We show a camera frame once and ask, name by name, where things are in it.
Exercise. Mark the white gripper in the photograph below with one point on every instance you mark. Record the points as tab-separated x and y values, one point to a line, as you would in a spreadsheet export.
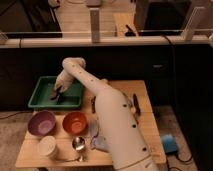
63	82

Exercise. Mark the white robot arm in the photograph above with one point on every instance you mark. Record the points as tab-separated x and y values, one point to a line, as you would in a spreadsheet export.
125	142

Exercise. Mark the green plastic tray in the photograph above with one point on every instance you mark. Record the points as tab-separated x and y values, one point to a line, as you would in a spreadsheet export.
70	99

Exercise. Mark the purple bowl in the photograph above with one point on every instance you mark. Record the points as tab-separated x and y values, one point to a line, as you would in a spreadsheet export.
42	123

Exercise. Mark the orange bowl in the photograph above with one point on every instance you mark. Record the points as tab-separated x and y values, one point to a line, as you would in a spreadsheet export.
75	123

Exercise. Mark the dark grape bunch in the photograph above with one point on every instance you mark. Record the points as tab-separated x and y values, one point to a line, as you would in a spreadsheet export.
93	104

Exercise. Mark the white cup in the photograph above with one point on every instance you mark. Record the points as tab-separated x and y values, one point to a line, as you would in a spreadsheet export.
47	147

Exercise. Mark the grey blue cloth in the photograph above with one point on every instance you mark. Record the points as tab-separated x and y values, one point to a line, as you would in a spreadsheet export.
98	141

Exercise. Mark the metal spoon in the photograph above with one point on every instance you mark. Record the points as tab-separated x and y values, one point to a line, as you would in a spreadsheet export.
77	159

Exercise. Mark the blue device on floor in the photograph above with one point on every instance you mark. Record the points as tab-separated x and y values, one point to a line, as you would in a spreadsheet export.
169	144

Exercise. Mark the white divider rail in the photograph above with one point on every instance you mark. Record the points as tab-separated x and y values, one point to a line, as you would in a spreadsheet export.
93	37

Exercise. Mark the black brush with wooden handle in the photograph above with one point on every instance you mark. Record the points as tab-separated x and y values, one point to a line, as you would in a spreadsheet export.
136	105

